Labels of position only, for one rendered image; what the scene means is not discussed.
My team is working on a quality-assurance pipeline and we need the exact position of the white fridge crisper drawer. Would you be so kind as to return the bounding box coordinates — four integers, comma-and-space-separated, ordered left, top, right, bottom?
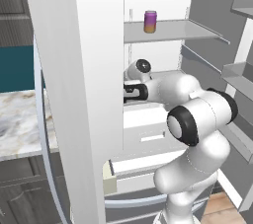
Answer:
123, 102, 190, 157

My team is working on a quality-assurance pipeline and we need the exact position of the dark grey wall cupboard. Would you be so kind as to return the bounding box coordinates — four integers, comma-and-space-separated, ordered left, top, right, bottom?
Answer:
0, 0, 35, 48

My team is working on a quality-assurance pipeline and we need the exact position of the purple orange soda can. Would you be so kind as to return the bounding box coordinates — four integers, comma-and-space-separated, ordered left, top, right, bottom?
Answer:
143, 10, 158, 35

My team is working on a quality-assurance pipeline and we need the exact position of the white closed fridge door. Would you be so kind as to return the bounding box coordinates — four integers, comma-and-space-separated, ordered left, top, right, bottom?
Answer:
21, 0, 126, 224

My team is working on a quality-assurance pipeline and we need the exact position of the grey open fridge door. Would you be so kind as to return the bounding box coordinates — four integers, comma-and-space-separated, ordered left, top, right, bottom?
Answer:
180, 0, 253, 224

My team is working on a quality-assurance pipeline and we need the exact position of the grey freezer drawer handle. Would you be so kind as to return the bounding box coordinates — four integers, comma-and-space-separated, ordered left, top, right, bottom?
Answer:
104, 191, 211, 210

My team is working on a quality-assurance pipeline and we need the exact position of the grey curved fridge door handle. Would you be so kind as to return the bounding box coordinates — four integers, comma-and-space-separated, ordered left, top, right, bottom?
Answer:
33, 35, 72, 224

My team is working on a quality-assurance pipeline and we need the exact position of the dark grey base cupboard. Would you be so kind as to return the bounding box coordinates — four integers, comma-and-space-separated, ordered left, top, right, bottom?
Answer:
0, 152, 71, 224

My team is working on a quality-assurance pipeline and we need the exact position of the grey fridge shelf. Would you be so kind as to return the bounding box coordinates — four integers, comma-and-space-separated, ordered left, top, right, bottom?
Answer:
124, 18, 231, 45

